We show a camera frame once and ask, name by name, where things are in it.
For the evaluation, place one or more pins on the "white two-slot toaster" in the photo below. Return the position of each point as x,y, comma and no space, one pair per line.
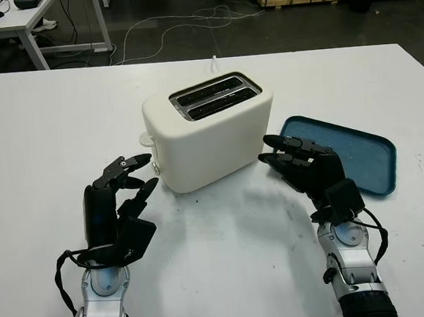
211,144

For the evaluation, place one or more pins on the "silver toaster knob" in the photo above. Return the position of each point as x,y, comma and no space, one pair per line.
156,168

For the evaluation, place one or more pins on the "white crumpled cloth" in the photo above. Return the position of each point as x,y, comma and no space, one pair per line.
45,24

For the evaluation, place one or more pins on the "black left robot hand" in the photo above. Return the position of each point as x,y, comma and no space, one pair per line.
99,215

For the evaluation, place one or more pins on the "white toaster lever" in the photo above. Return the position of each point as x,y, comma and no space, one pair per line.
145,138

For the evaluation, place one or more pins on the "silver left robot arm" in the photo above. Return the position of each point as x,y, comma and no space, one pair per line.
99,314

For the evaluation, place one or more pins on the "white metal-frame desk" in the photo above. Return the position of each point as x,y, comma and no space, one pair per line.
20,12

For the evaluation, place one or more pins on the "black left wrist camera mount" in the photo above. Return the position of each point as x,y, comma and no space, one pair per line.
134,238

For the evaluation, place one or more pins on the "blue plastic tray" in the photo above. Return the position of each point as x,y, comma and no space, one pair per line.
363,161

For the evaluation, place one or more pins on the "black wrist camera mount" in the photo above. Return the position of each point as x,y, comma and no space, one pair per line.
134,238
344,199

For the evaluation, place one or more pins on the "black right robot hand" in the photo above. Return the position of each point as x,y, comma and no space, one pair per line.
326,168

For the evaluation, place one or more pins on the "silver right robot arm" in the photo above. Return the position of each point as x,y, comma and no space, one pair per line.
352,265

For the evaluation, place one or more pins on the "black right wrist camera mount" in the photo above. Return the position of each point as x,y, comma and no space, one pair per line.
344,199

